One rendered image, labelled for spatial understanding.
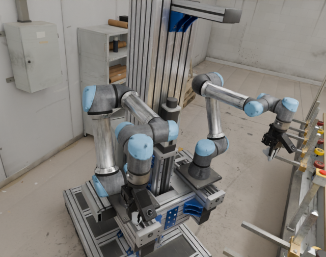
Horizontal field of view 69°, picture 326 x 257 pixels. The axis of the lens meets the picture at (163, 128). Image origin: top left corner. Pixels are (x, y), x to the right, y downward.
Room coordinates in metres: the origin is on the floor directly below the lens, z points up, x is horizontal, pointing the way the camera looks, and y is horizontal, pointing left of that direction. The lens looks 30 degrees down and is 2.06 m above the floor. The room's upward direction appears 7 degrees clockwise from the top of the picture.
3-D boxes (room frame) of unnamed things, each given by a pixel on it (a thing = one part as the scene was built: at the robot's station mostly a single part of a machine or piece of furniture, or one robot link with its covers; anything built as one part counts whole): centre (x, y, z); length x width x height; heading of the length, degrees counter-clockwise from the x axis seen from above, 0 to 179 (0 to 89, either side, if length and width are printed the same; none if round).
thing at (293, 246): (0.92, -0.86, 0.84); 0.13 x 0.06 x 0.05; 153
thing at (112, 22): (3.44, 0.77, 1.59); 0.30 x 0.08 x 0.08; 68
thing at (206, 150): (1.25, -0.28, 1.21); 0.13 x 0.12 x 0.14; 135
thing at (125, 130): (0.69, 0.10, 1.61); 0.11 x 0.11 x 0.08; 31
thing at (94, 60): (3.33, 0.81, 0.78); 0.90 x 0.45 x 1.55; 158
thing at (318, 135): (1.83, -1.33, 0.92); 0.03 x 0.03 x 0.48; 63
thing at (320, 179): (1.17, -0.99, 1.18); 0.07 x 0.07 x 0.08; 63
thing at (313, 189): (1.17, -0.99, 0.93); 0.05 x 0.05 x 0.45; 63
